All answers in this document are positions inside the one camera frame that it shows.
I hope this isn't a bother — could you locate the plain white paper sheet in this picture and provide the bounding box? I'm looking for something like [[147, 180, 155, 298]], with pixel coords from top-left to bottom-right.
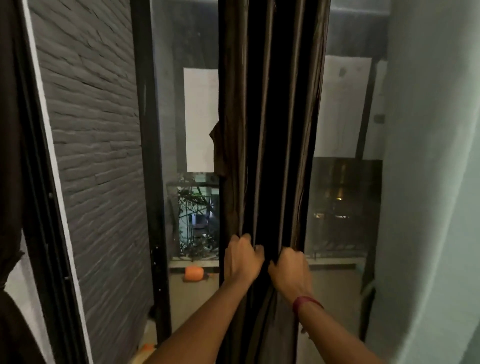
[[183, 67, 220, 174]]

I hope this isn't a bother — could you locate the person's right forearm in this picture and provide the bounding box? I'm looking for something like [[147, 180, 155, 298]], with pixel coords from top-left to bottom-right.
[[296, 301, 387, 364]]

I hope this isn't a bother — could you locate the person's left forearm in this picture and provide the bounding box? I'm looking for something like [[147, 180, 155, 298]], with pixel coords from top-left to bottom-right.
[[144, 279, 248, 364]]

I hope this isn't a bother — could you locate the black window frame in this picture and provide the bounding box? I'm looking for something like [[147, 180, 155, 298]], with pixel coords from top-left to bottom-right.
[[14, 0, 380, 364]]

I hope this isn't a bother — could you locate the red thread bracelet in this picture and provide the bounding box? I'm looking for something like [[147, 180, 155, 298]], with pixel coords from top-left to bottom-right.
[[292, 296, 325, 335]]

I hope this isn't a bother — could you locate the pale green curtain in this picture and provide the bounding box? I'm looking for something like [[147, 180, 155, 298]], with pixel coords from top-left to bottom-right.
[[365, 0, 480, 364]]

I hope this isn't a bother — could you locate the brown satin curtain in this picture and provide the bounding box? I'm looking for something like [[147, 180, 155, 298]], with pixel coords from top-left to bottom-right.
[[0, 0, 48, 364], [209, 0, 332, 364]]

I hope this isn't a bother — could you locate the orange roll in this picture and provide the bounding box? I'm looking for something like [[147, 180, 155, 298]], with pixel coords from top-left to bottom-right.
[[182, 266, 210, 283]]

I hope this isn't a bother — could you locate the person's left hand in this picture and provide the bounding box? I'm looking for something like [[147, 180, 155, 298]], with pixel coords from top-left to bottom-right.
[[223, 233, 266, 288]]

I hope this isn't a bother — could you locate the green plant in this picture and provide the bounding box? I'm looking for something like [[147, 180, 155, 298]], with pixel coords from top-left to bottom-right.
[[176, 183, 220, 260]]

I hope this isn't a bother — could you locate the white paper sheet with drawing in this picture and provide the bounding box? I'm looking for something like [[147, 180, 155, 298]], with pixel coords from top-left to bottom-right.
[[314, 55, 373, 159]]

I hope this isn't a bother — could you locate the person's right hand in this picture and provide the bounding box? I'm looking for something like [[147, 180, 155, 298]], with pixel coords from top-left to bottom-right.
[[267, 246, 315, 307]]

